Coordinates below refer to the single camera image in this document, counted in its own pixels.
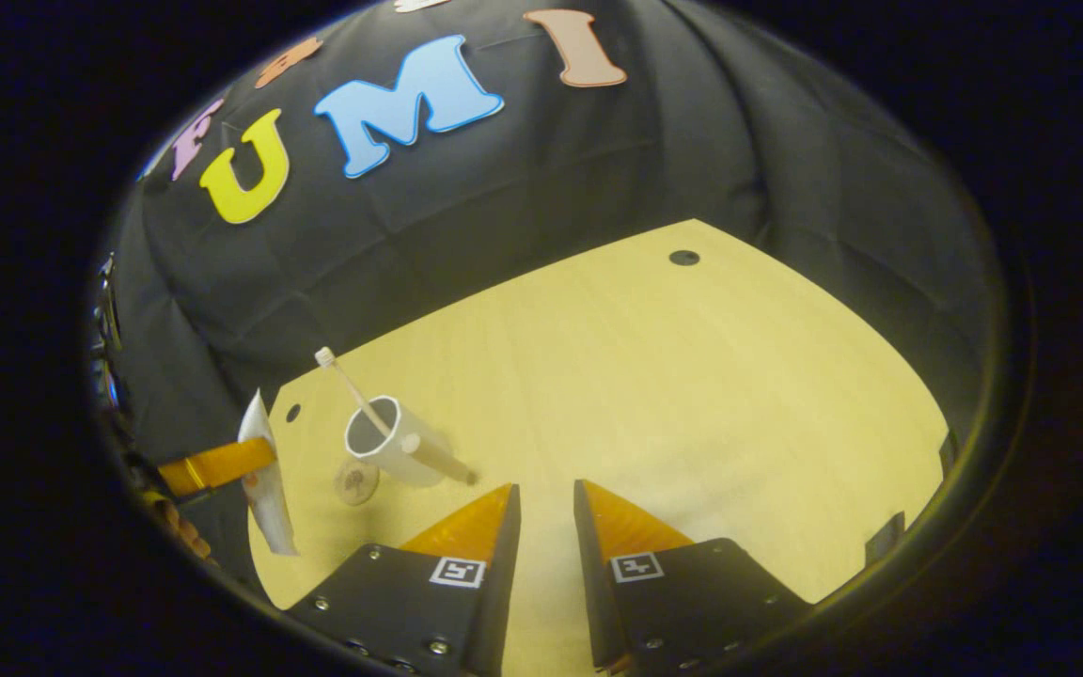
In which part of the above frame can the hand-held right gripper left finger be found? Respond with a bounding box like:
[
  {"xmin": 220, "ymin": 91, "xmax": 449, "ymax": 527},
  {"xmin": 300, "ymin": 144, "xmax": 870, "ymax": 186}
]
[{"xmin": 283, "ymin": 483, "xmax": 522, "ymax": 677}]

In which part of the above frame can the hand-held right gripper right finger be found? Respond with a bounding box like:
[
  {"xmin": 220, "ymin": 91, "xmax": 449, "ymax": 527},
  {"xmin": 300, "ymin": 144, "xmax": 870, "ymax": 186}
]
[{"xmin": 573, "ymin": 480, "xmax": 810, "ymax": 676}]

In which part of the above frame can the pale toothbrush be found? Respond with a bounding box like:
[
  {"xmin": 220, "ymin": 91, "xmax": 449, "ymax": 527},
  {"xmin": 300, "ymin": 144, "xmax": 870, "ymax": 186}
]
[{"xmin": 315, "ymin": 347, "xmax": 392, "ymax": 438}]

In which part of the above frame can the white toothpaste tube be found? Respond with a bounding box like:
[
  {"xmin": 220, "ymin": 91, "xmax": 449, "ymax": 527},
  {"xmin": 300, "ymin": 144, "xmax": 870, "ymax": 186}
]
[{"xmin": 237, "ymin": 388, "xmax": 300, "ymax": 557}]

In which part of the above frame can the black backdrop cloth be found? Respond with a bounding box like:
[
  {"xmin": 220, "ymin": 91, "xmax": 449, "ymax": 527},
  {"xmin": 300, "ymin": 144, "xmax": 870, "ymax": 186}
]
[{"xmin": 95, "ymin": 0, "xmax": 1003, "ymax": 603}]

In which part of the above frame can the round cork coaster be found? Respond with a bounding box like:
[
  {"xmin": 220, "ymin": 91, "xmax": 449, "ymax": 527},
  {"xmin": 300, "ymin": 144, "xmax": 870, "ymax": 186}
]
[{"xmin": 333, "ymin": 458, "xmax": 381, "ymax": 507}]

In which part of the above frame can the white cup with wooden handle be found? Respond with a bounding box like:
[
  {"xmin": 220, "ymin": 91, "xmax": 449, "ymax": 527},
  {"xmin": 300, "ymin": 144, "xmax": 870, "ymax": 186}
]
[{"xmin": 344, "ymin": 395, "xmax": 479, "ymax": 488}]

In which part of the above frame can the light wooden desktop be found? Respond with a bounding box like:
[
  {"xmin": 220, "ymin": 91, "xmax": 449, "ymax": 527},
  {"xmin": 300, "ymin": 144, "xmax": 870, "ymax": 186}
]
[{"xmin": 248, "ymin": 218, "xmax": 951, "ymax": 677}]

